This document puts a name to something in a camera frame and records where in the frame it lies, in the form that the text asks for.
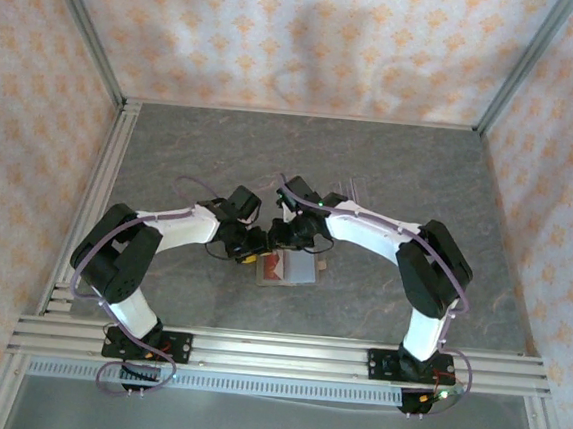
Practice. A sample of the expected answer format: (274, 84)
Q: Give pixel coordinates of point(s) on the aluminium frame post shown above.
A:
(525, 65)
(86, 31)

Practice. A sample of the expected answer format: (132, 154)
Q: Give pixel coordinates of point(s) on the small circuit board with LED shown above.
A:
(444, 395)

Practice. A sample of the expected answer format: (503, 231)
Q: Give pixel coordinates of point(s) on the red white credit card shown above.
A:
(272, 268)

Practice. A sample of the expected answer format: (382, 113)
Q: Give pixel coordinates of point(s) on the thin aluminium rail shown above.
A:
(300, 113)

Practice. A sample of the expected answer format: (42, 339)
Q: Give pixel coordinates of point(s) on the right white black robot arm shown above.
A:
(375, 232)

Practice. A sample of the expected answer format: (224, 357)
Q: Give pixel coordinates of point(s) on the wide aluminium frame rail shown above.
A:
(279, 354)

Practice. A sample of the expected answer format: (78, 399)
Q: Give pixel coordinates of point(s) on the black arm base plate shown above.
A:
(379, 363)
(179, 348)

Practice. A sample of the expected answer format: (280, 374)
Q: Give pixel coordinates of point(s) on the beige card holder clear sleeves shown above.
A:
(301, 273)

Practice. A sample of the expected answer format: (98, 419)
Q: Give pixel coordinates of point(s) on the slotted aluminium side rail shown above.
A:
(99, 198)

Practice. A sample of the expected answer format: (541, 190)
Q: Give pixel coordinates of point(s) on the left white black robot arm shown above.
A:
(185, 226)

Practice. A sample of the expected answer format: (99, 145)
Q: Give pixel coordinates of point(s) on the clear acrylic card stand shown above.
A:
(359, 188)

